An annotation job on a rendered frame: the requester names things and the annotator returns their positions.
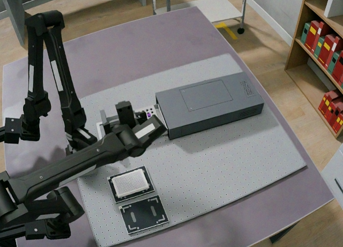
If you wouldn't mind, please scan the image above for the white sealed plate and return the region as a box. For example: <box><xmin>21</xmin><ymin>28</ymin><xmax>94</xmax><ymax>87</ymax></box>
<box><xmin>112</xmin><ymin>169</ymin><xmax>149</xmax><ymax>198</ymax></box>

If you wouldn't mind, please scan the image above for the white block with round holes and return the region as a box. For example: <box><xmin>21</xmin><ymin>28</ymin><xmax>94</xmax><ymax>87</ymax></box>
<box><xmin>135</xmin><ymin>105</ymin><xmax>158</xmax><ymax>117</ymax></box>

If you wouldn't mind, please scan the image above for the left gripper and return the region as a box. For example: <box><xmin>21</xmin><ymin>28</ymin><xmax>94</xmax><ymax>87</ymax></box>
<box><xmin>65</xmin><ymin>145</ymin><xmax>71</xmax><ymax>156</ymax></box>

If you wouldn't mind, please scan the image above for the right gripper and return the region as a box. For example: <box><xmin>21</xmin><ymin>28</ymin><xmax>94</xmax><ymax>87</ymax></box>
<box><xmin>103</xmin><ymin>111</ymin><xmax>148</xmax><ymax>135</ymax></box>

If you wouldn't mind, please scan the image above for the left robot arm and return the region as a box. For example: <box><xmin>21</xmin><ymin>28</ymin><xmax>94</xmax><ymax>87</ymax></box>
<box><xmin>21</xmin><ymin>10</ymin><xmax>98</xmax><ymax>154</ymax></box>

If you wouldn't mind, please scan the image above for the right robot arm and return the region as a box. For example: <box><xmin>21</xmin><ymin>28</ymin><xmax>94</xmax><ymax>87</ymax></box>
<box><xmin>0</xmin><ymin>100</ymin><xmax>167</xmax><ymax>237</ymax></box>

